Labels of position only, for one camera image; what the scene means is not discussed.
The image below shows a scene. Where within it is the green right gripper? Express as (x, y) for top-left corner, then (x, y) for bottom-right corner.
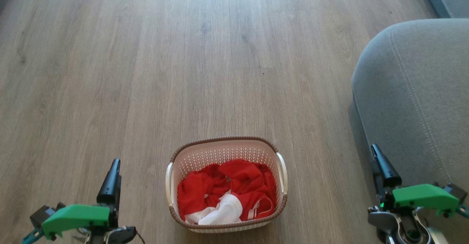
(370, 144), (460, 217)

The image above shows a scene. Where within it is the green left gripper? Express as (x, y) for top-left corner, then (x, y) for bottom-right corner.
(41, 159), (122, 239)

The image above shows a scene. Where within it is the red garment with white stripes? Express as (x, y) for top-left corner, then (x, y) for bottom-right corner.
(177, 159), (277, 221)

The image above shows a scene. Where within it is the grey fabric sofa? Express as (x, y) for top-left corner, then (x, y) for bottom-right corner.
(351, 18), (469, 244)

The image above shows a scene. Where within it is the beige plastic laundry basket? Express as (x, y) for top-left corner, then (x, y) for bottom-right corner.
(165, 137), (288, 233)

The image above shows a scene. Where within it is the teal left cable connector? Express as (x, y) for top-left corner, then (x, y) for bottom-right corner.
(21, 228), (44, 244)

